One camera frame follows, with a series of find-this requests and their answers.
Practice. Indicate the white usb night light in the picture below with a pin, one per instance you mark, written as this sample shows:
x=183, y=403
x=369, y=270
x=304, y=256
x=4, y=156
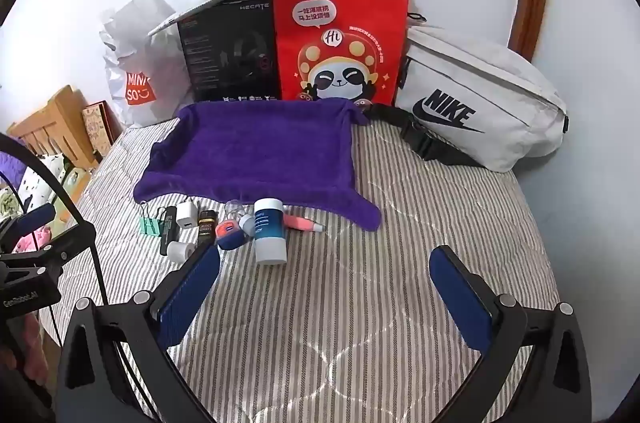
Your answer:
x=246, y=224

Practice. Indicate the black headset box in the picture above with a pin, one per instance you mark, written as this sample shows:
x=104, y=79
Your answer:
x=225, y=53

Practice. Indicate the white charger plug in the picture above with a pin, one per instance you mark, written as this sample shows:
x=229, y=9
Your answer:
x=187, y=215

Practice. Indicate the striped quilted mattress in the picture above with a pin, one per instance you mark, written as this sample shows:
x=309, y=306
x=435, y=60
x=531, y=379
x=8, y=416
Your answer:
x=350, y=303

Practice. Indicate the black stick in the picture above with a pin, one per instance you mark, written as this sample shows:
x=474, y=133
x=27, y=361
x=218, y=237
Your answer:
x=167, y=233

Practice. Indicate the green binder clip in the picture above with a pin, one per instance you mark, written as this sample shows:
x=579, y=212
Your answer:
x=150, y=225

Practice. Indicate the purple towel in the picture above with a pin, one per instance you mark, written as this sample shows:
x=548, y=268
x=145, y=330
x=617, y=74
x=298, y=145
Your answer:
x=250, y=153

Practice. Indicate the patterned cardboard box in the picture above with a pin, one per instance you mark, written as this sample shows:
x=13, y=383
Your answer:
x=97, y=128

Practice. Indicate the person's left hand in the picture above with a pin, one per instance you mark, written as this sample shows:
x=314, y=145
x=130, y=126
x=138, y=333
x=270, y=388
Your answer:
x=35, y=348

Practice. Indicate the pink pen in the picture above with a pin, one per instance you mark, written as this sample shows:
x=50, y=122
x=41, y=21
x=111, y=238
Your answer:
x=300, y=221

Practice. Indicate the wooden headboard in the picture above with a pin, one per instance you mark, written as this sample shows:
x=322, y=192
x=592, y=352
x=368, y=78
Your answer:
x=60, y=113

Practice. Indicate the white bottle with blue label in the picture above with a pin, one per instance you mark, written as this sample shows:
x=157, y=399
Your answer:
x=270, y=233

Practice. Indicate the clear plastic cup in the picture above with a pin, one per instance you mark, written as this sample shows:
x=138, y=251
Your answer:
x=235, y=208

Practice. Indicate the white plastic shopping bag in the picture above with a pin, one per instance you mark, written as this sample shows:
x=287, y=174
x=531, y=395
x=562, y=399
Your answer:
x=130, y=53

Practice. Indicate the purple plush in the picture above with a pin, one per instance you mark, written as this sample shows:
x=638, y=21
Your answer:
x=7, y=168

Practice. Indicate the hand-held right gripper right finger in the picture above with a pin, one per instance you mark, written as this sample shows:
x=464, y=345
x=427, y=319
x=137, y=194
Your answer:
x=460, y=298

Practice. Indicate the white spotted cloth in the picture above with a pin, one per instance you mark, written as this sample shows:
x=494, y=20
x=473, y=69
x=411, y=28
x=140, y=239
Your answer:
x=45, y=175

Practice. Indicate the dark bottle with gold label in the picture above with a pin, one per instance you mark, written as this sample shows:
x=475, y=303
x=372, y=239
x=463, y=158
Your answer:
x=206, y=230

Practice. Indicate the white waist bag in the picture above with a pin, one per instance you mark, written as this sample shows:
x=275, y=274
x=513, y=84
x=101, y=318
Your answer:
x=475, y=78

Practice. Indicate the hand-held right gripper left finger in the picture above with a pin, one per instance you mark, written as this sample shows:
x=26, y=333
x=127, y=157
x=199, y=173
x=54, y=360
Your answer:
x=190, y=293

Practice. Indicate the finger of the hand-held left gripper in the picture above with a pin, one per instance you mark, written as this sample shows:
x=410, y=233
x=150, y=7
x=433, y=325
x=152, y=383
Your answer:
x=75, y=240
x=40, y=214

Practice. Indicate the small white roll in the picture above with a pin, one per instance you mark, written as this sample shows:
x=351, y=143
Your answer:
x=180, y=251

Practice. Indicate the orange and blue small case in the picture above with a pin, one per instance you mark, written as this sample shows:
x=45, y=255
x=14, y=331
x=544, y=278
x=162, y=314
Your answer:
x=230, y=237

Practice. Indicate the red paper bag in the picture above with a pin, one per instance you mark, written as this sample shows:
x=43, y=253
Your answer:
x=345, y=28

